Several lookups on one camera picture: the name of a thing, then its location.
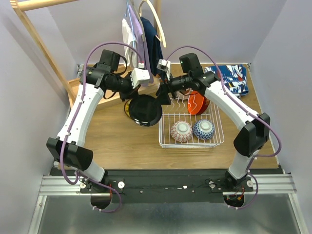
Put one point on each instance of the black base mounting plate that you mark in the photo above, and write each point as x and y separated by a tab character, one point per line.
169	186

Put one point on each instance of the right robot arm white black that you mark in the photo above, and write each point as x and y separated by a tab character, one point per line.
253	127

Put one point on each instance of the blue red patterned folded cloth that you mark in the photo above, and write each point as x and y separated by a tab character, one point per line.
235	79

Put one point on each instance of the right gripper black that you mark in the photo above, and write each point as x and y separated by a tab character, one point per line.
165	88

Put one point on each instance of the white hanging cloth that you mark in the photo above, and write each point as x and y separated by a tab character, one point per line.
130	39

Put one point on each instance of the red floral plate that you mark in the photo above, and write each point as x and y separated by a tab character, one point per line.
206	103

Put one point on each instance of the lilac hanging cloth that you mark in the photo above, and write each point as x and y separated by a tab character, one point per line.
141	40

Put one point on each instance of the yellow patterned small plate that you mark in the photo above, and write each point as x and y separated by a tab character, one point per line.
126	107

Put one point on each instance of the red white patterned bowl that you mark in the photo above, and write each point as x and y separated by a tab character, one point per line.
181	131

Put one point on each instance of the wooden clothes rack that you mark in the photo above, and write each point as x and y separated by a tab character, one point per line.
71	86

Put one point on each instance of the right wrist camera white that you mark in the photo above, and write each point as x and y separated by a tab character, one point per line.
164	68

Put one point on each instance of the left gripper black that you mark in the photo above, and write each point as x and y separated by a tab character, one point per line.
130	91

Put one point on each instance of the wooden hanger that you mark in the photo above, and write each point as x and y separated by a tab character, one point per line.
155	8

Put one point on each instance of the blue patterned bowl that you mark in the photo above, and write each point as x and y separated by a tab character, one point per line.
203	129

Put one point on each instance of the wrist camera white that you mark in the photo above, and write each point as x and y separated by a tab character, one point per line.
164	68
139	76

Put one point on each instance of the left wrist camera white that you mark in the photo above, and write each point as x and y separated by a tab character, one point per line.
139	76

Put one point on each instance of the orange plate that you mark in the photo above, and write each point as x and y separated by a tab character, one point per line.
196	103

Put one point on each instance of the navy hanging cloth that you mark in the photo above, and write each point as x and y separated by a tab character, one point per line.
153	45

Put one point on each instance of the white wire dish rack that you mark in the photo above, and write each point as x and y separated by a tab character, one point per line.
178	111

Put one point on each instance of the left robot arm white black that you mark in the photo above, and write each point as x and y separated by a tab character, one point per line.
67	148

